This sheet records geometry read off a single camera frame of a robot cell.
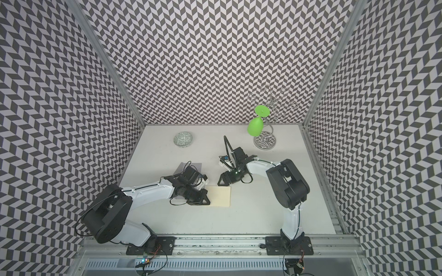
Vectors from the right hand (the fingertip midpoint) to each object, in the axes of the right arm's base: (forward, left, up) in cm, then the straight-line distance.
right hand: (224, 185), depth 90 cm
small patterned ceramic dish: (+30, +27, +1) cm, 40 cm away
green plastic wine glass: (+22, -17, +23) cm, 35 cm away
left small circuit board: (-33, +30, +4) cm, 45 cm away
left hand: (-11, +7, +1) cm, 13 cm away
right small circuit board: (-35, -30, 0) cm, 47 cm away
